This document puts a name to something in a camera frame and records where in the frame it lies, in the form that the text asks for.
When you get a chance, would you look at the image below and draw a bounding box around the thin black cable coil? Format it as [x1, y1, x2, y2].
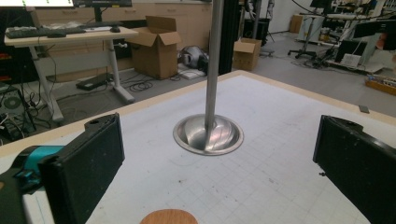
[122, 74, 156, 93]

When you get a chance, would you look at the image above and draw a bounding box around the large open cardboard box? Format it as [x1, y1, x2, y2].
[125, 15, 182, 80]

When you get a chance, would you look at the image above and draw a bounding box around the wooden tray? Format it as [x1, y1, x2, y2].
[364, 74, 396, 96]

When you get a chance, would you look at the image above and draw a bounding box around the monitor with bright screen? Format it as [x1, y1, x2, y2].
[0, 0, 75, 8]

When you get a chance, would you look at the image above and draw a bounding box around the white grid mat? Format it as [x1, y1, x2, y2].
[0, 75, 396, 224]

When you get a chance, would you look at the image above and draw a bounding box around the black computer tower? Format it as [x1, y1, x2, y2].
[0, 84, 29, 118]
[0, 113, 36, 143]

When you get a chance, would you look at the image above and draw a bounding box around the white flat box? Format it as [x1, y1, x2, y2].
[177, 63, 207, 80]

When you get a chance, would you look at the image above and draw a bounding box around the wooden spatula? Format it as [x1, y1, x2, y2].
[139, 208, 199, 224]

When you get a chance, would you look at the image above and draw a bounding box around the grey bag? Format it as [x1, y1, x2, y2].
[178, 45, 209, 75]

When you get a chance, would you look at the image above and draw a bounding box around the black wheeled stand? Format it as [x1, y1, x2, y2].
[288, 13, 326, 60]

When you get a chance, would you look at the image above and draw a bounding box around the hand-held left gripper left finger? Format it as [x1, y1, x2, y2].
[37, 112, 126, 224]

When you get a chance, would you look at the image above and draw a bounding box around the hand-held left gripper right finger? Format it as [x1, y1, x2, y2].
[312, 114, 396, 224]

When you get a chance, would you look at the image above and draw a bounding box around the small open cardboard box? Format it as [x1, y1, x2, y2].
[232, 37, 262, 72]

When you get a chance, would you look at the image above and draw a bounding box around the black monitor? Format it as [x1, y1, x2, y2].
[73, 0, 134, 23]

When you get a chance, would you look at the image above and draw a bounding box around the metal utensil stand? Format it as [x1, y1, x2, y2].
[172, 0, 245, 157]

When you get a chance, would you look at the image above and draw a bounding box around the black keyboard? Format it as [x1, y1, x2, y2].
[5, 26, 87, 40]

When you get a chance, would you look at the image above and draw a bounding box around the black flat device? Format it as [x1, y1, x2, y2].
[75, 72, 115, 91]

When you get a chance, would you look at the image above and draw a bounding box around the white desk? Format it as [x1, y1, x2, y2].
[4, 26, 139, 123]

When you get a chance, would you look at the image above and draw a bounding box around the black frame post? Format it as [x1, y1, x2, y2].
[218, 0, 241, 77]

